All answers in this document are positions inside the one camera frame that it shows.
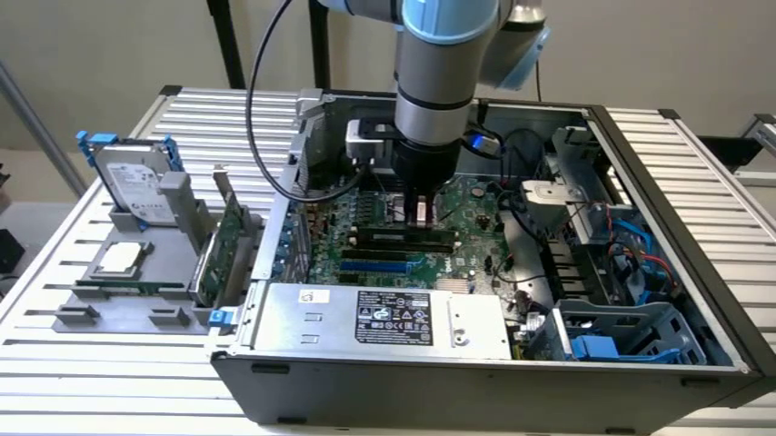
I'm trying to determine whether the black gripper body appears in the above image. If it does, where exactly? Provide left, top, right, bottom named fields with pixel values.
left=390, top=139, right=461, bottom=197

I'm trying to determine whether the green RAM stick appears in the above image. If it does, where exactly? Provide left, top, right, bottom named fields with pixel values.
left=362, top=229, right=458, bottom=243

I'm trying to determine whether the CPU socket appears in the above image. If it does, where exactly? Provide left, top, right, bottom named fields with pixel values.
left=375, top=192, right=414, bottom=227

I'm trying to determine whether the green motherboard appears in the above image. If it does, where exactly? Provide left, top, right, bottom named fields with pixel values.
left=299, top=170, right=523, bottom=311

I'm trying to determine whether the long black expansion slot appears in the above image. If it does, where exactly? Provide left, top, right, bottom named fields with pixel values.
left=339, top=248, right=410, bottom=264

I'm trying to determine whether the blue expansion slot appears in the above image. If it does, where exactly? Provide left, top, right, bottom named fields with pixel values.
left=338, top=260, right=410, bottom=275

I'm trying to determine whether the metal drive cage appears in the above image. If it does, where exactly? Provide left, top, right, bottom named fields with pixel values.
left=541, top=125, right=614, bottom=206

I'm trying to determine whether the silver power supply unit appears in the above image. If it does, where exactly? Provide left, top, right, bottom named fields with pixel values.
left=239, top=282, right=515, bottom=361

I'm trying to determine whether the green graphics card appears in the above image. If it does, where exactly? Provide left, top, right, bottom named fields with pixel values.
left=191, top=165, right=255, bottom=306

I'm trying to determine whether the blue disk bay latch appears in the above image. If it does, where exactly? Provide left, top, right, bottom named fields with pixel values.
left=571, top=334, right=621, bottom=361

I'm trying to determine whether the open black PC case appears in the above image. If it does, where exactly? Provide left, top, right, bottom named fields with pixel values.
left=204, top=88, right=765, bottom=426

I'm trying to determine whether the grey parts rack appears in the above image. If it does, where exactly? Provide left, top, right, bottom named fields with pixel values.
left=52, top=170, right=268, bottom=338

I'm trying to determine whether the hard disk with blue caddy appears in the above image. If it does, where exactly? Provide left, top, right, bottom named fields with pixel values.
left=75, top=130, right=188, bottom=229

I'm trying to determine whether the grey disk bay cage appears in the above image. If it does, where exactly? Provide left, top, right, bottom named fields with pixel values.
left=533, top=297, right=712, bottom=367

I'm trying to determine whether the silver CPU chip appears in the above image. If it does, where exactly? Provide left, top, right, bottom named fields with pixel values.
left=99, top=241, right=151, bottom=274

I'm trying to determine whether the neighbouring slatted metal table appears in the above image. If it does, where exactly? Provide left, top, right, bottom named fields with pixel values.
left=696, top=113, right=776, bottom=188

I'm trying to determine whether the grey metal pole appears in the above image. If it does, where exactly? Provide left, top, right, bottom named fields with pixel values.
left=0, top=58, right=87, bottom=197

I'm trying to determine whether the black box beside table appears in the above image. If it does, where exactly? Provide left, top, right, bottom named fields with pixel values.
left=0, top=229, right=26, bottom=274

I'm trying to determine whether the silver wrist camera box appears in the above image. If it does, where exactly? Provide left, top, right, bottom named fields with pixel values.
left=343, top=118, right=390, bottom=161

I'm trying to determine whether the black looped wire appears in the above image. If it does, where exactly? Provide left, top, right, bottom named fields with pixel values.
left=498, top=128, right=539, bottom=183

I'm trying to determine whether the thin black motherboard wire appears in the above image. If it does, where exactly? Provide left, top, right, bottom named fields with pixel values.
left=493, top=257, right=547, bottom=286

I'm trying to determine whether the grey metal fan bracket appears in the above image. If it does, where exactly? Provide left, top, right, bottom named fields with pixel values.
left=519, top=179, right=587, bottom=220

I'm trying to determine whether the black air duct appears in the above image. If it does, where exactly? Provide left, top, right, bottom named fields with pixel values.
left=543, top=234, right=614, bottom=302

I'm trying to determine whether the black camera cable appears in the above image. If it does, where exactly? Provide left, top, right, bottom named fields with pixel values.
left=244, top=0, right=372, bottom=203

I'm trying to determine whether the black frame post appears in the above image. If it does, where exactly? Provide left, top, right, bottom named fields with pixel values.
left=204, top=0, right=248, bottom=90
left=307, top=0, right=332, bottom=90

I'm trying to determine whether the blue plastic disk bracket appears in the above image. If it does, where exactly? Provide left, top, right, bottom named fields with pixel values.
left=609, top=216, right=676, bottom=302

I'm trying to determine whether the red wire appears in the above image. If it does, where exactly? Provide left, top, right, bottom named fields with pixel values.
left=639, top=253, right=673, bottom=292

